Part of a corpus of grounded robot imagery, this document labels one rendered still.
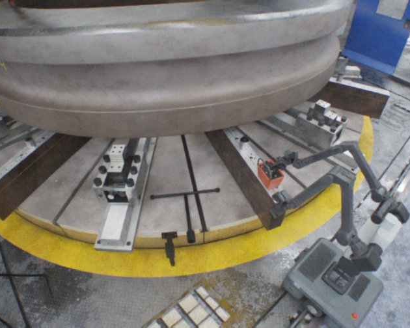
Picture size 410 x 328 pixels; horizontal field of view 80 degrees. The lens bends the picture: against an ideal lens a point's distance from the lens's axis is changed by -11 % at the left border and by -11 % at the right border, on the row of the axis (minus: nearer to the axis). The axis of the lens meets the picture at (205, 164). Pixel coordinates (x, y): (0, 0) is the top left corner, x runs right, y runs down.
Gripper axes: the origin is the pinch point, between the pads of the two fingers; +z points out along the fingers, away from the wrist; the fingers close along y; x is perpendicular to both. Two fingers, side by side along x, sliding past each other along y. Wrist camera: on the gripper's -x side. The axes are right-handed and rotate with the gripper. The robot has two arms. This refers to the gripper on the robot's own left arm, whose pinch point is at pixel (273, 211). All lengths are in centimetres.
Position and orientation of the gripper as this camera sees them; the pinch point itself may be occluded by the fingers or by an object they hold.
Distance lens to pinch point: 193.3
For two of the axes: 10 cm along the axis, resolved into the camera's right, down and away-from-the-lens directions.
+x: 5.7, 8.1, -1.3
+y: -7.6, 4.5, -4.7
